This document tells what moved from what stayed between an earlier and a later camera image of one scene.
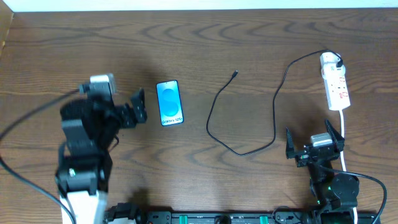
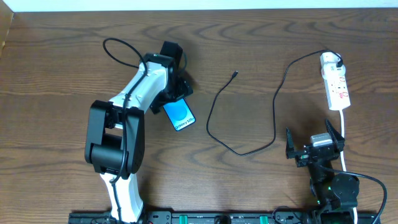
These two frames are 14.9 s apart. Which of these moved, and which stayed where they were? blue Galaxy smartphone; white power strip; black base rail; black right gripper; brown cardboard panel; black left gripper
Moved: blue Galaxy smartphone; black left gripper
Stayed: black base rail; white power strip; black right gripper; brown cardboard panel
